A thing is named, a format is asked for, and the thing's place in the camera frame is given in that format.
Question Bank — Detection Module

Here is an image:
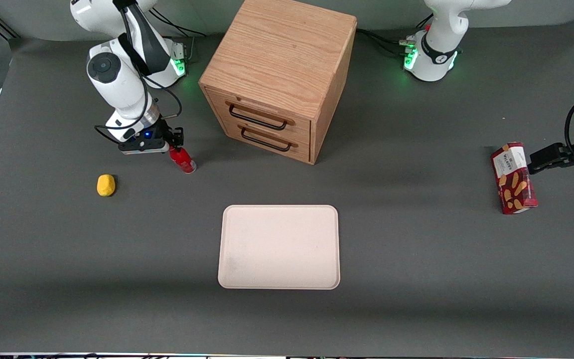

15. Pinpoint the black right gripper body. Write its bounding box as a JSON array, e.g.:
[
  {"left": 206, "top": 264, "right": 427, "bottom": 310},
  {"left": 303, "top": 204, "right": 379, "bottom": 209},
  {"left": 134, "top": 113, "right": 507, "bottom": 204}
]
[{"left": 127, "top": 124, "right": 173, "bottom": 147}]

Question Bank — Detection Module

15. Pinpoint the red coke bottle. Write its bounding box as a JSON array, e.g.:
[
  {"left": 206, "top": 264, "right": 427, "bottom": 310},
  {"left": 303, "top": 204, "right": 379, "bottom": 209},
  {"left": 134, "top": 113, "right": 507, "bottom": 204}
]
[{"left": 169, "top": 146, "right": 197, "bottom": 174}]

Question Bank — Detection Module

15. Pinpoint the beige rectangular tray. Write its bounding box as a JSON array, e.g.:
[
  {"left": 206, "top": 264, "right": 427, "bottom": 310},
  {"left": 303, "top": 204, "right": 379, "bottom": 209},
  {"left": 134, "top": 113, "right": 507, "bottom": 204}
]
[{"left": 218, "top": 204, "right": 341, "bottom": 290}]

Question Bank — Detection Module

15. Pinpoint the red cookie box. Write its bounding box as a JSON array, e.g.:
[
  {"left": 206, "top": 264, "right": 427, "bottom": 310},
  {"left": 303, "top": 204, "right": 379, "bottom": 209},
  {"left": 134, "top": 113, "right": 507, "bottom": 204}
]
[{"left": 490, "top": 142, "right": 539, "bottom": 215}]

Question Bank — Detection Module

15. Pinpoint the yellow lemon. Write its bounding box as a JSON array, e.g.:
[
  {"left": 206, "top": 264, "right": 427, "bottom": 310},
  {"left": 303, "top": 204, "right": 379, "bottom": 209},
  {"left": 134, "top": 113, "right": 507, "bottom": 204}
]
[{"left": 97, "top": 174, "right": 117, "bottom": 197}]

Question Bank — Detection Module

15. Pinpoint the wooden drawer cabinet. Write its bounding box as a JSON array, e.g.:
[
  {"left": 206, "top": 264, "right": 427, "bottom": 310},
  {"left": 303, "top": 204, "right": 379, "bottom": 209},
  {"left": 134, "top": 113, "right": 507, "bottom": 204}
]
[{"left": 198, "top": 0, "right": 358, "bottom": 165}]

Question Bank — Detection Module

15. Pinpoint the black metal drawer handle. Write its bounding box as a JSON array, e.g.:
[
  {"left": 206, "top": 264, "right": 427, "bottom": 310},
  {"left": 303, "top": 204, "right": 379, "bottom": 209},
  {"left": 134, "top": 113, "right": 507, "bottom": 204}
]
[
  {"left": 240, "top": 126, "right": 293, "bottom": 152},
  {"left": 227, "top": 102, "right": 290, "bottom": 131}
]

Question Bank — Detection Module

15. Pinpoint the black base cables right arm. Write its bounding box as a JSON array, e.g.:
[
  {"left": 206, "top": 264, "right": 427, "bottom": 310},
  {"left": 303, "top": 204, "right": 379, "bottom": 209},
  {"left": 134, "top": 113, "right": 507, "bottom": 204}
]
[{"left": 155, "top": 7, "right": 207, "bottom": 38}]

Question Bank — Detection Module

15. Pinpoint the black base cables arm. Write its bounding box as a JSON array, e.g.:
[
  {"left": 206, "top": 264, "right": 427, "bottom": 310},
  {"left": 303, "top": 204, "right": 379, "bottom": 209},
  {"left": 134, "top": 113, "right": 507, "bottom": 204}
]
[
  {"left": 155, "top": 7, "right": 207, "bottom": 38},
  {"left": 356, "top": 27, "right": 417, "bottom": 56}
]

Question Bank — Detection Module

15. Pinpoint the wooden drawer front with handle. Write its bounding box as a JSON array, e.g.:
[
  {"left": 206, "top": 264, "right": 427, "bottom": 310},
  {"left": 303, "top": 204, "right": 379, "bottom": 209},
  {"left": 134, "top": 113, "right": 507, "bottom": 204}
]
[
  {"left": 216, "top": 116, "right": 312, "bottom": 165},
  {"left": 203, "top": 86, "right": 312, "bottom": 146}
]

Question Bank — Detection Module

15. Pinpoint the black base cables left arm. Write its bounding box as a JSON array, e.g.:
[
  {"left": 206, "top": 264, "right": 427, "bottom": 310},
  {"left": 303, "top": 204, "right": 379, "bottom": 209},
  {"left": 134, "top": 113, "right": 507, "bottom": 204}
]
[{"left": 356, "top": 27, "right": 417, "bottom": 56}]

